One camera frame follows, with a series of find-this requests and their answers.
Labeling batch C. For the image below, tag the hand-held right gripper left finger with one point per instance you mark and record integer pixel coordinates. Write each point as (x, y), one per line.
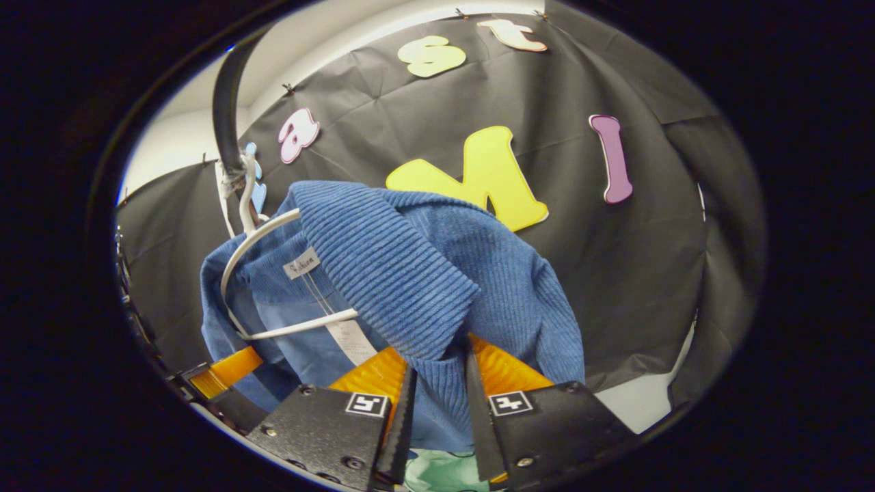
(321, 430)

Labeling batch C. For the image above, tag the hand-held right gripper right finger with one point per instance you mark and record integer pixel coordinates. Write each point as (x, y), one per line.
(554, 430)

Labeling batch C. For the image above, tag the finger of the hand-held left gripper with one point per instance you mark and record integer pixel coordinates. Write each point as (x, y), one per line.
(229, 369)

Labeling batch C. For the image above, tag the light green laundry hamper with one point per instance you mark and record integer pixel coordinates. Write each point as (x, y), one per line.
(437, 475)

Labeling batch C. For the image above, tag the white plastic hanger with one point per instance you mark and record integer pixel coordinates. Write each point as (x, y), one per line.
(236, 253)

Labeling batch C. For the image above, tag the black clothes rack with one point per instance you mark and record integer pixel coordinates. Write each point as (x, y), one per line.
(225, 102)

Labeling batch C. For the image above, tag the black backdrop cloth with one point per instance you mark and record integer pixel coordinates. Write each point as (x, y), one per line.
(615, 273)

